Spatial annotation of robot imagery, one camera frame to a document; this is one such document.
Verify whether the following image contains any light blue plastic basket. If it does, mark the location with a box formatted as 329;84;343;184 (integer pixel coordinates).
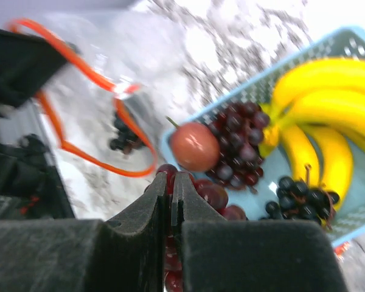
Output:
161;28;365;246

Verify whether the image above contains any black grape bunch in basket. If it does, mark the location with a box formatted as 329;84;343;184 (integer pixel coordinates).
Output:
264;176;341;229

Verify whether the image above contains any dark purple grape bunch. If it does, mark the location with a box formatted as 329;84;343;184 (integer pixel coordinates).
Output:
206;102;270;193

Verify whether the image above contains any black grape bunch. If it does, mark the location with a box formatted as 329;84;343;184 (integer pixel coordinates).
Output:
109;113;145;155
264;176;341;229

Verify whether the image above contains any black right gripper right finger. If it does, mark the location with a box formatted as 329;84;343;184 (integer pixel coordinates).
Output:
172;172;229;292

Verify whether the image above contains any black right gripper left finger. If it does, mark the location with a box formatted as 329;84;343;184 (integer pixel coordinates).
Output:
92;173;167;291

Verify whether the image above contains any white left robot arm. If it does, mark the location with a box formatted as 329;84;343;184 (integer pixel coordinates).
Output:
0;29;74;220

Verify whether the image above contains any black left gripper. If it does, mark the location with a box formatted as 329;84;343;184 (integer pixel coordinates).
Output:
0;29;68;108

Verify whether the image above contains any red grape bunch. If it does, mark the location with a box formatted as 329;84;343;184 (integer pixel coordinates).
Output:
156;164;248;292

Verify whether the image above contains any clear orange zipper bag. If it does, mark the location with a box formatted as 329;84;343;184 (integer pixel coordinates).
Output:
5;5;189;179

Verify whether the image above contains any yellow banana bunch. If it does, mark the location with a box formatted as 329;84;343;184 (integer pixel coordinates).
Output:
259;58;365;209

